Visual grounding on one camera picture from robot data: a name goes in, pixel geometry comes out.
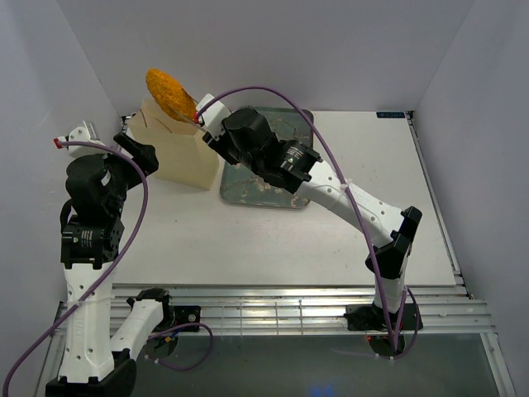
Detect beige paper bag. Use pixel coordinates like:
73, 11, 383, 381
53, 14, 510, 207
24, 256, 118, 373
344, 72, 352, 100
127, 98, 220, 190

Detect metal tongs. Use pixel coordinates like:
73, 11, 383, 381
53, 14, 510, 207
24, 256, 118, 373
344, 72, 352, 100
167, 106, 208, 134

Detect orange crumbed oval bread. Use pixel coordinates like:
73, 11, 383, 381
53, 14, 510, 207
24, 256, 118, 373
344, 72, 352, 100
145, 68, 196, 121

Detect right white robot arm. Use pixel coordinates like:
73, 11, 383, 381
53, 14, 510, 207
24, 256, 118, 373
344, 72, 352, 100
198, 108, 422, 328

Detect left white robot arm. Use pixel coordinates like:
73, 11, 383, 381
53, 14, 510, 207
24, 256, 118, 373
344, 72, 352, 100
45, 132, 175, 396

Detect floral teal serving tray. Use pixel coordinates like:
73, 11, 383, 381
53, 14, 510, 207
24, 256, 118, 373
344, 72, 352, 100
219, 107, 313, 210

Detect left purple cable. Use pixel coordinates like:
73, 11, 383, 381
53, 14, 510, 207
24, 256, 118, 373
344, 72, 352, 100
0, 140, 214, 388

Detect purple cable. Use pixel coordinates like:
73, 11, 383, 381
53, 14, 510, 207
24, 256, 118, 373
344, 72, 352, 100
196, 85, 422, 361
0, 140, 214, 388

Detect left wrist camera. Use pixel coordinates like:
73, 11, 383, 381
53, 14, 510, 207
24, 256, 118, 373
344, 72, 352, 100
54, 121, 102, 159

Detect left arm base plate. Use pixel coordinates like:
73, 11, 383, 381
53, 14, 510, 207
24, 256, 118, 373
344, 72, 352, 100
155, 305, 202, 332

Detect aluminium rail frame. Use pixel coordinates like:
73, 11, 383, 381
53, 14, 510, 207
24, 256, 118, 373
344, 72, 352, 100
53, 283, 495, 338

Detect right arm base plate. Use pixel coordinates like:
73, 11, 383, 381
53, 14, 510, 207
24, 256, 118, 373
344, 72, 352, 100
343, 304, 423, 331

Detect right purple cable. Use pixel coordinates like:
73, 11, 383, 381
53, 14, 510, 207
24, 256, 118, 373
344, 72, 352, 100
196, 85, 422, 361

